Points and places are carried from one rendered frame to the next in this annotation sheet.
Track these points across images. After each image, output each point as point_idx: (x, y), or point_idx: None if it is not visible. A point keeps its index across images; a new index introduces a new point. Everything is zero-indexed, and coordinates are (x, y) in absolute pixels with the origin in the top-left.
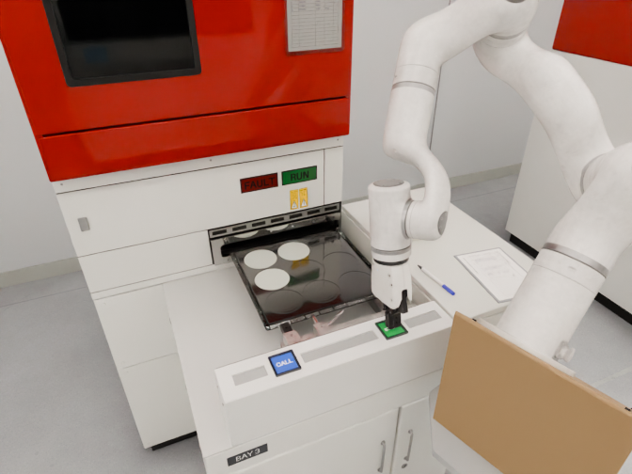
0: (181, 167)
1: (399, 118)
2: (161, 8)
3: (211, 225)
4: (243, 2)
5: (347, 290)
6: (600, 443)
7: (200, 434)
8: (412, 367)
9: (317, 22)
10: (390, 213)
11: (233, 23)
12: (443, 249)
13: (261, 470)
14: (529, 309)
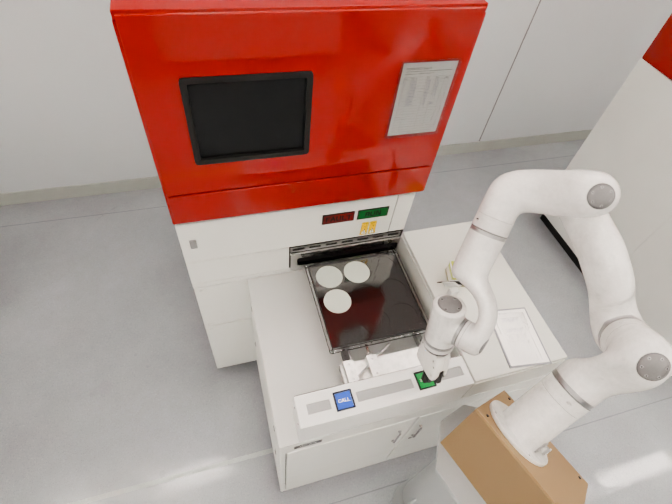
0: None
1: (471, 259)
2: (283, 106)
3: (292, 244)
4: (356, 100)
5: (395, 323)
6: None
7: (277, 429)
8: (433, 402)
9: (419, 113)
10: (446, 330)
11: (344, 116)
12: None
13: (314, 448)
14: (528, 418)
